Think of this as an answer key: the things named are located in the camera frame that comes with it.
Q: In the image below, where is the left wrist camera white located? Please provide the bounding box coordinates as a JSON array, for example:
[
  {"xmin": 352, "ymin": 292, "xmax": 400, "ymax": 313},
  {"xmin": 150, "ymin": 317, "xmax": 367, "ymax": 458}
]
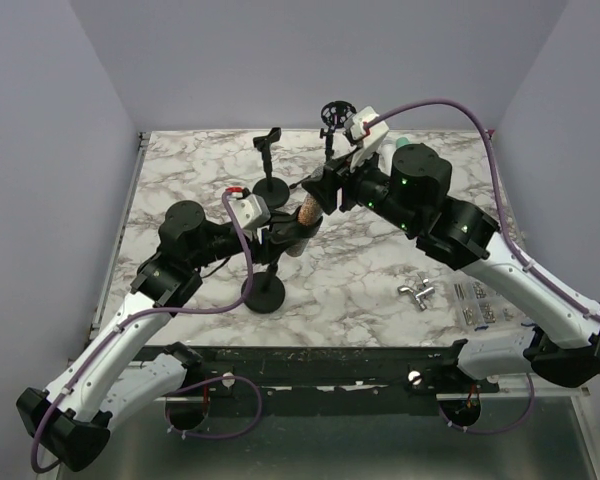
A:
[{"xmin": 226, "ymin": 187, "xmax": 271, "ymax": 235}]

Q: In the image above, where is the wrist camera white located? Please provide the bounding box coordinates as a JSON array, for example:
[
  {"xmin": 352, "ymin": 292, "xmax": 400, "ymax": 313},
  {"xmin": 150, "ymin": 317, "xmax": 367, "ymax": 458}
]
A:
[
  {"xmin": 344, "ymin": 106, "xmax": 389, "ymax": 172},
  {"xmin": 226, "ymin": 187, "xmax": 271, "ymax": 235}
]

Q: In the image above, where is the white microphone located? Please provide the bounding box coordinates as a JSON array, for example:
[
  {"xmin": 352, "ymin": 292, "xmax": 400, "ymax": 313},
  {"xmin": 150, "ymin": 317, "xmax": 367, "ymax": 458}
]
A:
[{"xmin": 380, "ymin": 141, "xmax": 396, "ymax": 160}]

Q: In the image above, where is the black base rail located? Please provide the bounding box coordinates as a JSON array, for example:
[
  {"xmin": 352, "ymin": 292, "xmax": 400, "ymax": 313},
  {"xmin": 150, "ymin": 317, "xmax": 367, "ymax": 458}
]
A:
[{"xmin": 132, "ymin": 342, "xmax": 499, "ymax": 418}]

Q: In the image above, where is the black round base clip stand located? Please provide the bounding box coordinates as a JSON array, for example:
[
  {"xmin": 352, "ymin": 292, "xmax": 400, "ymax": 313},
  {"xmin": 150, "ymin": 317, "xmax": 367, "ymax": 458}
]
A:
[{"xmin": 242, "ymin": 209, "xmax": 326, "ymax": 315}]

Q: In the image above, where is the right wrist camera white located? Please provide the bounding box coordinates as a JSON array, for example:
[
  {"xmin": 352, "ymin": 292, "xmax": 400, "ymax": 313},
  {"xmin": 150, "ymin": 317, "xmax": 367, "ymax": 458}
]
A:
[{"xmin": 344, "ymin": 106, "xmax": 389, "ymax": 172}]

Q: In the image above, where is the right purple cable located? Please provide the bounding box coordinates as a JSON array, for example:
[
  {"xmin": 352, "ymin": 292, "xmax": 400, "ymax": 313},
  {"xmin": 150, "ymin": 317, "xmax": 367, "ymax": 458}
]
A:
[{"xmin": 364, "ymin": 98, "xmax": 600, "ymax": 435}]

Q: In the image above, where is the glitter silver mesh microphone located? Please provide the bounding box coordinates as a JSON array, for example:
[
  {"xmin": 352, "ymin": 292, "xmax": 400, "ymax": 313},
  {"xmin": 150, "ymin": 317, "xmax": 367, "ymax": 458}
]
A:
[{"xmin": 286, "ymin": 166, "xmax": 324, "ymax": 258}]

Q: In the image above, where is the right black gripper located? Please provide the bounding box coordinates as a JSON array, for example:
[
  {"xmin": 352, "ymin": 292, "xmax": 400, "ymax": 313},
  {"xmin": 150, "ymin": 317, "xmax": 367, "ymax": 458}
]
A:
[{"xmin": 302, "ymin": 141, "xmax": 421, "ymax": 236}]

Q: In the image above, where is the clear screw organizer box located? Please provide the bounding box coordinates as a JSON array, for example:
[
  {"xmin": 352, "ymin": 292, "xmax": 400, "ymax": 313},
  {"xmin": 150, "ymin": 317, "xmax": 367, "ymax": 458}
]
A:
[{"xmin": 452, "ymin": 280, "xmax": 520, "ymax": 332}]

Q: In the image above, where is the black tripod shock mount stand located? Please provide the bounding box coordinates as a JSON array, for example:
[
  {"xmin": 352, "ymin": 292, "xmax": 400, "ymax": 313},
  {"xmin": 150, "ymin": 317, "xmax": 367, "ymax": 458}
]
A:
[{"xmin": 319, "ymin": 100, "xmax": 357, "ymax": 160}]

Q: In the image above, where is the mint green microphone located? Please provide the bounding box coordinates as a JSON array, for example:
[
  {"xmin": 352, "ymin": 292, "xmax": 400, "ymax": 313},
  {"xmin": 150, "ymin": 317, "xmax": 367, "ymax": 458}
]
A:
[{"xmin": 395, "ymin": 137, "xmax": 411, "ymax": 149}]

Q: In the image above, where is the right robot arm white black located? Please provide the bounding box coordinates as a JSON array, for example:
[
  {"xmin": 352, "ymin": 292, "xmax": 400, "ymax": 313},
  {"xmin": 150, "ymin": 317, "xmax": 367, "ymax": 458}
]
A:
[{"xmin": 302, "ymin": 144, "xmax": 600, "ymax": 392}]

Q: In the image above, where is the chrome faucet fitting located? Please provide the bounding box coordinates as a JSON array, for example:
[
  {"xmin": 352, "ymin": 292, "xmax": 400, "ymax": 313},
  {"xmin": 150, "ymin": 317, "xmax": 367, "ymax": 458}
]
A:
[{"xmin": 396, "ymin": 274, "xmax": 435, "ymax": 311}]

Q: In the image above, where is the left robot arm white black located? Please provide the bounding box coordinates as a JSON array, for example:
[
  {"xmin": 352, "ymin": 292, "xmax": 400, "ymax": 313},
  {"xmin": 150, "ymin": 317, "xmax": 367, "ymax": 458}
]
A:
[{"xmin": 16, "ymin": 189, "xmax": 323, "ymax": 474}]

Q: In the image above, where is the aluminium extrusion frame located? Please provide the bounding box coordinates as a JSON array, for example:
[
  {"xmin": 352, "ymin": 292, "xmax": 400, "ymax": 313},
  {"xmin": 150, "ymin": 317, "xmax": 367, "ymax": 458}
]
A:
[{"xmin": 34, "ymin": 129, "xmax": 154, "ymax": 480}]

